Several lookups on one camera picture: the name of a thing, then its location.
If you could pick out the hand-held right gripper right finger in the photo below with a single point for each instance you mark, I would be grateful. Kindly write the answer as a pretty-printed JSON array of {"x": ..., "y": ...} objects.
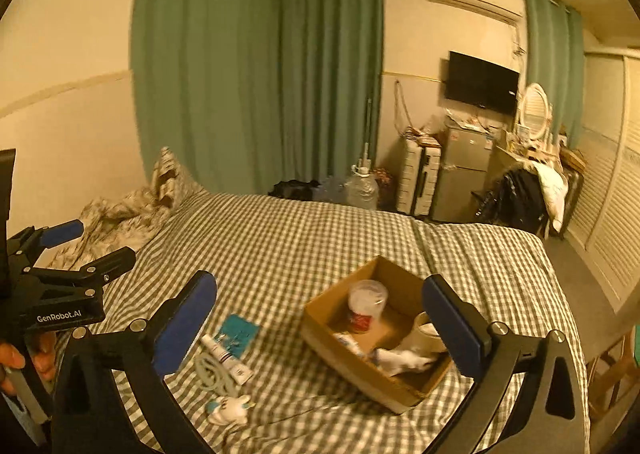
[{"x": 452, "y": 329}]

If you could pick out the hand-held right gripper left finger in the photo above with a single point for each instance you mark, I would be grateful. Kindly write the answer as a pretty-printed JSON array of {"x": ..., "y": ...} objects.
[{"x": 186, "y": 326}]

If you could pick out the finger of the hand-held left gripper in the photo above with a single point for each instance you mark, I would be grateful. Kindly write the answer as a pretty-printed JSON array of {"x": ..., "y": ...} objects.
[
  {"x": 62, "y": 232},
  {"x": 107, "y": 265}
]

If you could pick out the pale green spiral coil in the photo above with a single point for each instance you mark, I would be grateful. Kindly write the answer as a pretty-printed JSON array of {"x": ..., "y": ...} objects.
[{"x": 202, "y": 369}]

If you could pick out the white ointment tube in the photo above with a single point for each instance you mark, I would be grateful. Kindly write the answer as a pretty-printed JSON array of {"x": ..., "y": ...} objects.
[{"x": 222, "y": 354}]

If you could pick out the teal card packet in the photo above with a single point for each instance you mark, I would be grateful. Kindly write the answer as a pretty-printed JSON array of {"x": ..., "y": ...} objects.
[{"x": 241, "y": 331}]

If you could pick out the white toy figurine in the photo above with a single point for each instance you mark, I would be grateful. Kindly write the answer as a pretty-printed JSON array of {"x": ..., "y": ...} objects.
[{"x": 225, "y": 410}]

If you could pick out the cardboard box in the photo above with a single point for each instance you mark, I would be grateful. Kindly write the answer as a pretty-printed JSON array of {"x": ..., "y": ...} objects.
[{"x": 350, "y": 374}]

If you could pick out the person's left hand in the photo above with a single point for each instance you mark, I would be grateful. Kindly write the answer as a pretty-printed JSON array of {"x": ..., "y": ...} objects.
[{"x": 44, "y": 359}]

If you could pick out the crumpled patterned blanket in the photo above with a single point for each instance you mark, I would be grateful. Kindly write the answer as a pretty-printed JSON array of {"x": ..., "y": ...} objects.
[{"x": 120, "y": 219}]

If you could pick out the white crumpled cloth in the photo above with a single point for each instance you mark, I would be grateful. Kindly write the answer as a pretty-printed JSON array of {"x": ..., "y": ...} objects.
[{"x": 400, "y": 361}]

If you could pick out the clear plastic cup red label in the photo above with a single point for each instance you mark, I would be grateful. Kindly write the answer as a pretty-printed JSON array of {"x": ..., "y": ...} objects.
[{"x": 367, "y": 306}]

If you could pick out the white blue tube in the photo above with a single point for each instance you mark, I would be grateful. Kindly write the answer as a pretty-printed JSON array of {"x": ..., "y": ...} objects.
[{"x": 350, "y": 341}]

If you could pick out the patterned pillow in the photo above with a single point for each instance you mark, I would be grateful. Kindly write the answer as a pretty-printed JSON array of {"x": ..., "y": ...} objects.
[{"x": 167, "y": 174}]

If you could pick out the bed with checkered sheet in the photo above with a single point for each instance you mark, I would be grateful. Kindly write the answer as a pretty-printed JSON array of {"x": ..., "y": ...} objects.
[{"x": 300, "y": 244}]

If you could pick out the white suitcase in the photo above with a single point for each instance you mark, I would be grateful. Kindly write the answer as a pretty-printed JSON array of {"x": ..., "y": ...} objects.
[{"x": 415, "y": 179}]

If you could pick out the grey small fridge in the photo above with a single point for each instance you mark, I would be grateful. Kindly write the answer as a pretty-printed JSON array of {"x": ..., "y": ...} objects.
[{"x": 460, "y": 174}]

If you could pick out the clear water jug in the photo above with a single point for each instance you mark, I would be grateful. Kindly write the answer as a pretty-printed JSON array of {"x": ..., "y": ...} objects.
[{"x": 361, "y": 191}]

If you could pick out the wooden chair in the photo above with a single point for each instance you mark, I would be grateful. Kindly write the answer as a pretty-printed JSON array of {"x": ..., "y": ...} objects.
[{"x": 612, "y": 374}]

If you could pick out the black bag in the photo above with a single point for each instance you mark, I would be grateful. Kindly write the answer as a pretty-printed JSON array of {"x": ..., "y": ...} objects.
[{"x": 292, "y": 190}]

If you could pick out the vanity table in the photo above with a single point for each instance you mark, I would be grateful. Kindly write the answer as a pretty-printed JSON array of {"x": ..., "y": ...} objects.
[{"x": 510, "y": 154}]

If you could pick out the mop pole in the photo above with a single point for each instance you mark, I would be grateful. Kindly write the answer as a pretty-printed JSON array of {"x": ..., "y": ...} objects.
[{"x": 367, "y": 134}]

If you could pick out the white louvred wardrobe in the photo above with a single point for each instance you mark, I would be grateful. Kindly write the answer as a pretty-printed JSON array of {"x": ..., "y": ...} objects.
[{"x": 610, "y": 174}]

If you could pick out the wide green curtain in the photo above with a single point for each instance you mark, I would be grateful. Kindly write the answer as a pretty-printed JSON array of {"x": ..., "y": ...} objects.
[{"x": 200, "y": 59}]

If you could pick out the white oval mirror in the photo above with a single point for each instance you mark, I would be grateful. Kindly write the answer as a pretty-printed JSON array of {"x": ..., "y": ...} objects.
[{"x": 534, "y": 109}]

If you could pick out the narrow pale green curtain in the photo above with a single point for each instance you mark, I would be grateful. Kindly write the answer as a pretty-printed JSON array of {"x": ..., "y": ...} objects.
[{"x": 552, "y": 59}]

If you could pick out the black wall television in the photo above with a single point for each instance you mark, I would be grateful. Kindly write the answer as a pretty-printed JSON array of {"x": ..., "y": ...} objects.
[{"x": 480, "y": 81}]

